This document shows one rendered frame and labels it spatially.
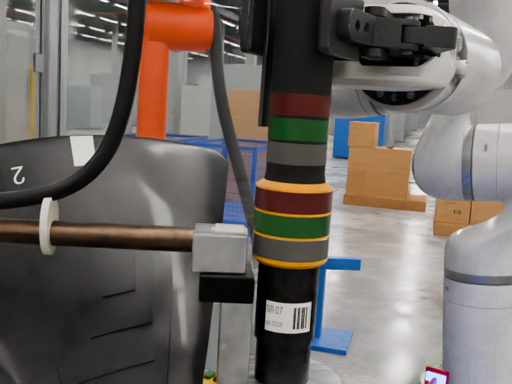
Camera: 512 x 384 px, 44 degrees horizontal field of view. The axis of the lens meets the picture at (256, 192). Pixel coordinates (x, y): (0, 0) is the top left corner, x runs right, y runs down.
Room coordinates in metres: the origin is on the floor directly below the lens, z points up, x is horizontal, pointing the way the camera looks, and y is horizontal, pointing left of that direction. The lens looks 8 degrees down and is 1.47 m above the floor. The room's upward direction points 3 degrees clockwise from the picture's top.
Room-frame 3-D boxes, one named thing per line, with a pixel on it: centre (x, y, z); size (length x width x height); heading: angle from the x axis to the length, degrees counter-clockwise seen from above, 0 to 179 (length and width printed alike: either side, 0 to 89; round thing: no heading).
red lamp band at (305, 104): (0.35, -0.02, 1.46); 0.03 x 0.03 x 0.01
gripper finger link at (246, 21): (0.39, 0.00, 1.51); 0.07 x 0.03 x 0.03; 148
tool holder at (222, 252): (0.35, -0.01, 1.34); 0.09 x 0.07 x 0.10; 93
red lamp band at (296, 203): (0.35, -0.02, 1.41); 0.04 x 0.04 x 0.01
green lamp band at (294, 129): (0.35, -0.02, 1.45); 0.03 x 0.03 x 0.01
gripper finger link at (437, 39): (0.40, -0.09, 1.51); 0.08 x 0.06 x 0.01; 29
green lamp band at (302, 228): (0.35, -0.02, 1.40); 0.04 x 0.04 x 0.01
